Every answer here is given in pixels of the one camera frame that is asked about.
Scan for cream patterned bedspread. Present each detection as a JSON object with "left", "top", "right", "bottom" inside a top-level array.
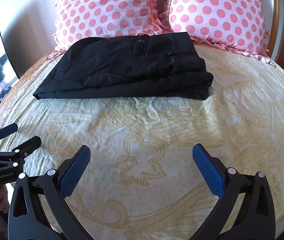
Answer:
[{"left": 0, "top": 44, "right": 284, "bottom": 239}]

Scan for pink polka dot pillow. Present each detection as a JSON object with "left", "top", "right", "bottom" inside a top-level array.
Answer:
[
  {"left": 168, "top": 0, "right": 269, "bottom": 63},
  {"left": 53, "top": 0, "right": 163, "bottom": 56}
]

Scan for black pants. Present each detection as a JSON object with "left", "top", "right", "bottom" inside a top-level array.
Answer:
[{"left": 34, "top": 33, "right": 214, "bottom": 100}]

